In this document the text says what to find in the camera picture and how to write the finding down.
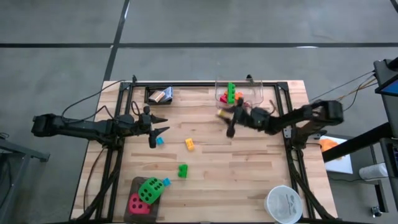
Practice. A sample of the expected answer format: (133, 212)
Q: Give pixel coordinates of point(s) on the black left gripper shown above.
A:
(146, 124)

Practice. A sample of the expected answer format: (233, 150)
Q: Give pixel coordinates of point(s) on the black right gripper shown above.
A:
(248, 119)

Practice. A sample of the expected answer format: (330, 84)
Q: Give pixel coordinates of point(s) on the small yellow toy brick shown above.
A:
(221, 113)

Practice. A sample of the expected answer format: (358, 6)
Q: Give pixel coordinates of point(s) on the large red toy brick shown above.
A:
(223, 98)

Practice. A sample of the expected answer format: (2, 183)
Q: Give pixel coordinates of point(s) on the orange toy brick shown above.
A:
(238, 96)

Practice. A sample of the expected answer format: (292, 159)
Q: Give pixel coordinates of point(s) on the long green toy brick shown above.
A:
(231, 93)

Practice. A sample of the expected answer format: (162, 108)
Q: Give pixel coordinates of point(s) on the orange playing card box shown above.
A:
(156, 96)

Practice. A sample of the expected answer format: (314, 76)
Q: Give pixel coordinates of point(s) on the green foam dice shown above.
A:
(151, 190)

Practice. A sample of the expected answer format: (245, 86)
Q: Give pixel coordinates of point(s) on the red foam dice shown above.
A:
(136, 207)

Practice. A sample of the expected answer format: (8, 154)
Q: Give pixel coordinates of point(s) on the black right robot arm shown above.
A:
(304, 116)

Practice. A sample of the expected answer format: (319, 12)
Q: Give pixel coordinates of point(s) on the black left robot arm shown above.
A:
(87, 127)

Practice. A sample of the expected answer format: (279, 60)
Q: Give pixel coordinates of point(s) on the cyan toy brick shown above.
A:
(160, 141)
(167, 182)

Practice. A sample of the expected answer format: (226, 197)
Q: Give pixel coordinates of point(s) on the crumpled silver foil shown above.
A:
(149, 101)

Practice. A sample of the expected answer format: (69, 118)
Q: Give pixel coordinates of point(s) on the clear plastic bin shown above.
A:
(253, 93)

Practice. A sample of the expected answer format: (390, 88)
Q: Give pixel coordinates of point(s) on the yellow two-stud toy brick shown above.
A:
(189, 144)

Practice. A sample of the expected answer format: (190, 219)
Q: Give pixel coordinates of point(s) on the green stepped toy brick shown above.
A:
(183, 171)

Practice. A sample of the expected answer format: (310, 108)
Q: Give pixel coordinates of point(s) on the dark dice tray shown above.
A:
(130, 186)

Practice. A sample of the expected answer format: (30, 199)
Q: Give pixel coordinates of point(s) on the orange object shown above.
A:
(329, 145)

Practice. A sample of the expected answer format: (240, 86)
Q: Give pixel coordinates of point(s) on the white board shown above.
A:
(342, 165)

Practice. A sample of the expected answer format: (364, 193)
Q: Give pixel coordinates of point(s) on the black diagonal bar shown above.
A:
(357, 141)

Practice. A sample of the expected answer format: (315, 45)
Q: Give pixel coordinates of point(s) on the grey metal side table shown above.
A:
(18, 152)

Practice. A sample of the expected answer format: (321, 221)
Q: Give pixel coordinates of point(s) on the white paper roll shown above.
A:
(373, 171)

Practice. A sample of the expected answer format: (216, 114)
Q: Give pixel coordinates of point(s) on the grey equipment stand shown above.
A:
(388, 124)

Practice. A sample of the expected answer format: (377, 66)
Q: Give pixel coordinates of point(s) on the blue screen tablet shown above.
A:
(388, 88)

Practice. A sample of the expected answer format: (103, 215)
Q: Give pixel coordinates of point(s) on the black caster wheel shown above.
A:
(376, 211)

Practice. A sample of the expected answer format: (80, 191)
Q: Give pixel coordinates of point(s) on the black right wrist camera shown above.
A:
(261, 113)

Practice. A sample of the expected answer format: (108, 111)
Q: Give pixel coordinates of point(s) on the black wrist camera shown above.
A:
(261, 113)
(127, 119)

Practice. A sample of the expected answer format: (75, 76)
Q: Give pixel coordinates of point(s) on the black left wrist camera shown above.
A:
(127, 119)

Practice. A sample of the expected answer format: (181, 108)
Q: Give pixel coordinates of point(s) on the black aluminium table frame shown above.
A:
(186, 83)

